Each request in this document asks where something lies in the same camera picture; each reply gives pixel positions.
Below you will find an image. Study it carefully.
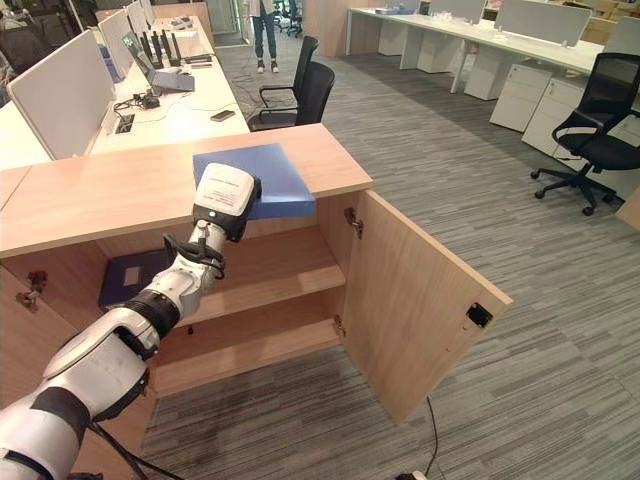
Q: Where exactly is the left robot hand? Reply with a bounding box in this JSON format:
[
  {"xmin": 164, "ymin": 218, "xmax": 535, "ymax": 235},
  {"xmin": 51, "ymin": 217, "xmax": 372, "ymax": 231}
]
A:
[{"xmin": 191, "ymin": 162, "xmax": 263, "ymax": 244}]

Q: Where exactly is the wooden office cabinet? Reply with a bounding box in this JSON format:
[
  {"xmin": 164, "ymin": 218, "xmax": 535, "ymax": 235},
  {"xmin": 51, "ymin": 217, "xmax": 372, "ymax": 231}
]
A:
[{"xmin": 0, "ymin": 123, "xmax": 374, "ymax": 480}]

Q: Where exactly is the black office chair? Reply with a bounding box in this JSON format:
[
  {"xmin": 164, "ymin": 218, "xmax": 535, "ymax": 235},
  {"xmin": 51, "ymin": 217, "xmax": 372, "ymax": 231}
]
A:
[
  {"xmin": 248, "ymin": 61, "xmax": 336, "ymax": 133},
  {"xmin": 530, "ymin": 51, "xmax": 640, "ymax": 217},
  {"xmin": 258, "ymin": 35, "xmax": 320, "ymax": 112}
]

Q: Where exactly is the dark blue folder with label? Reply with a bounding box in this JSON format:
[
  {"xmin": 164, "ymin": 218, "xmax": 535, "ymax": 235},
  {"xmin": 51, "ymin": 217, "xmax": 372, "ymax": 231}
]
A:
[{"xmin": 97, "ymin": 248, "xmax": 176, "ymax": 309}]

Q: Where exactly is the wooden cabinet door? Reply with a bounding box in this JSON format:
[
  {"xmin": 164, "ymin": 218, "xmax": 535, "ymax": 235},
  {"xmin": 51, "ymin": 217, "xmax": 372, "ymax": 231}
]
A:
[
  {"xmin": 342, "ymin": 188, "xmax": 514, "ymax": 427},
  {"xmin": 0, "ymin": 264, "xmax": 81, "ymax": 407}
]

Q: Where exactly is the long white desk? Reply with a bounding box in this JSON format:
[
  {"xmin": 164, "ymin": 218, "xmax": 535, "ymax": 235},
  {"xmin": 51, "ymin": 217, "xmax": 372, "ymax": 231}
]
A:
[
  {"xmin": 0, "ymin": 14, "xmax": 251, "ymax": 171},
  {"xmin": 345, "ymin": 6, "xmax": 606, "ymax": 95}
]

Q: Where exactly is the laptop computer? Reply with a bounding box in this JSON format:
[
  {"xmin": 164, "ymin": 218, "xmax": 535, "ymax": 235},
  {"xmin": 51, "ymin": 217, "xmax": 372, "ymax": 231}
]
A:
[{"xmin": 121, "ymin": 31, "xmax": 196, "ymax": 96}]

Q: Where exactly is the black antenna router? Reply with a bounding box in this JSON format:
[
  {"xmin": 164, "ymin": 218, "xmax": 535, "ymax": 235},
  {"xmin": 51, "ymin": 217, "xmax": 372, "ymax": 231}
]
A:
[{"xmin": 139, "ymin": 28, "xmax": 183, "ymax": 70}]

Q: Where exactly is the person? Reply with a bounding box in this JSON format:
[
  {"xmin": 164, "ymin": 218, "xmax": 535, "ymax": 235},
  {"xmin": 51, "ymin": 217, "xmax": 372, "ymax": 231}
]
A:
[{"xmin": 243, "ymin": 0, "xmax": 282, "ymax": 75}]

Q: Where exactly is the white desk divider panel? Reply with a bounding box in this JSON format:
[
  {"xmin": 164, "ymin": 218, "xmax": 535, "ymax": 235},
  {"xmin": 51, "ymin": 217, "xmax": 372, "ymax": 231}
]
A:
[
  {"xmin": 6, "ymin": 28, "xmax": 117, "ymax": 161},
  {"xmin": 97, "ymin": 8, "xmax": 135, "ymax": 84}
]

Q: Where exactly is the grey desk divider panel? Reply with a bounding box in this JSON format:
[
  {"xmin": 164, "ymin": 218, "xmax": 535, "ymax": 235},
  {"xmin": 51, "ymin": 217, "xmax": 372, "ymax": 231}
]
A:
[
  {"xmin": 429, "ymin": 0, "xmax": 487, "ymax": 21},
  {"xmin": 495, "ymin": 0, "xmax": 593, "ymax": 50}
]

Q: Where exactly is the black cable bundle device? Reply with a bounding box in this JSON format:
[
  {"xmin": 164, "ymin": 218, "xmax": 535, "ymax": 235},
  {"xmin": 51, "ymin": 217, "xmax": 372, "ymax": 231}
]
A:
[{"xmin": 112, "ymin": 89, "xmax": 162, "ymax": 113}]

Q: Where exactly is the white drawer pedestal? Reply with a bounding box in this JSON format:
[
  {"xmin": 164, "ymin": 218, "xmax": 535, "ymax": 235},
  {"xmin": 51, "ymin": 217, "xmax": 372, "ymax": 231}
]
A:
[
  {"xmin": 463, "ymin": 48, "xmax": 512, "ymax": 101},
  {"xmin": 521, "ymin": 77, "xmax": 591, "ymax": 160},
  {"xmin": 489, "ymin": 62, "xmax": 554, "ymax": 133}
]

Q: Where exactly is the black floor cable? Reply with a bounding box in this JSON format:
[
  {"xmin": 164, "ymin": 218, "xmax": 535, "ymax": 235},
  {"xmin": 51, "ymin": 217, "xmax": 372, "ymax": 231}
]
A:
[{"xmin": 423, "ymin": 394, "xmax": 441, "ymax": 477}]

